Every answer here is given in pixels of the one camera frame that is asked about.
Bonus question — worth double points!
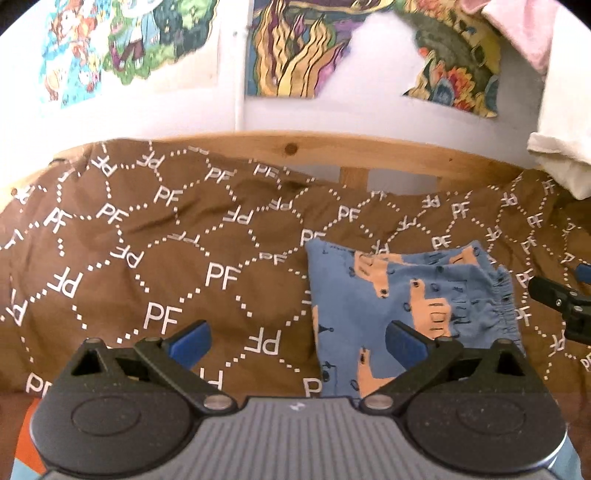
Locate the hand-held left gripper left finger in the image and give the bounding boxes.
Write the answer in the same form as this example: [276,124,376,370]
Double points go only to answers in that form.
[55,320,237,413]

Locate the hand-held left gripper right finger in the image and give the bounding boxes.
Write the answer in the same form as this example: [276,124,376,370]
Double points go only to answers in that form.
[359,320,536,413]

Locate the blue pants with orange print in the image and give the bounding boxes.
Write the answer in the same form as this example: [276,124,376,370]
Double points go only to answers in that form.
[305,239,527,400]

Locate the brown printed blanket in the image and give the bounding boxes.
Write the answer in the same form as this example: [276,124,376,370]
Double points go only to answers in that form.
[0,138,591,403]

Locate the white cloth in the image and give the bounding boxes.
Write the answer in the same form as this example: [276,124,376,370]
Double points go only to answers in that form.
[527,25,591,200]

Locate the colourful patchwork blanket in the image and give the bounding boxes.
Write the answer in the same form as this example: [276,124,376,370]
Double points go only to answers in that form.
[0,392,52,480]

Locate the pink cloth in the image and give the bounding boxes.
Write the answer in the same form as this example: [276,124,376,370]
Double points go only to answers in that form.
[462,0,557,75]

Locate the wooden bed frame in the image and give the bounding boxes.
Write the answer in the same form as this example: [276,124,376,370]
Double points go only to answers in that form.
[0,131,532,197]

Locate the torn colourful wall poster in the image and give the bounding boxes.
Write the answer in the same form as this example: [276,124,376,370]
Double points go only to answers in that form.
[246,0,502,119]

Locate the cartoon wall poster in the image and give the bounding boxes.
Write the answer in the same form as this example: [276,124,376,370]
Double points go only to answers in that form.
[39,0,221,110]

